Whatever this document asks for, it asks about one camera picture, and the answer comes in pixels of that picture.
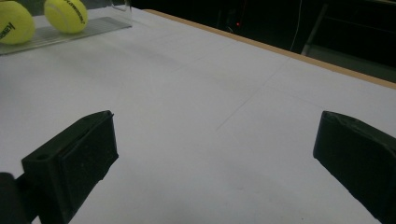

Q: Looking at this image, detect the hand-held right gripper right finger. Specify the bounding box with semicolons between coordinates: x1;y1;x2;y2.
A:
312;110;396;224

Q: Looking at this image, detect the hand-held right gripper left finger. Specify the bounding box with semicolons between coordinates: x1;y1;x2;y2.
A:
21;109;120;224

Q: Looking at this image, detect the clear plastic tray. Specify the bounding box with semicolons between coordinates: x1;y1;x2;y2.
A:
0;0;134;56

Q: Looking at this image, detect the yellow tennis ball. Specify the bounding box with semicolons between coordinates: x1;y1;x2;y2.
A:
0;0;36;46
43;0;89;35

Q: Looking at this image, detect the white metal stand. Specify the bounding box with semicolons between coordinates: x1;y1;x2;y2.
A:
300;0;396;83

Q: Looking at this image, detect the wooden table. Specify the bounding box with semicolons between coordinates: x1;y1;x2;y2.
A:
143;8;396;91

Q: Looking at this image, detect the white board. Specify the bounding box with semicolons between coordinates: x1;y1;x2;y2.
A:
0;6;396;224

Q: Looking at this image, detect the dark device with red light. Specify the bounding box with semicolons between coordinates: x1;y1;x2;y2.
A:
218;6;250;35

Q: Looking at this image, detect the thin white cable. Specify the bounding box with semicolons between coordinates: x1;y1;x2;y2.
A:
289;0;304;52

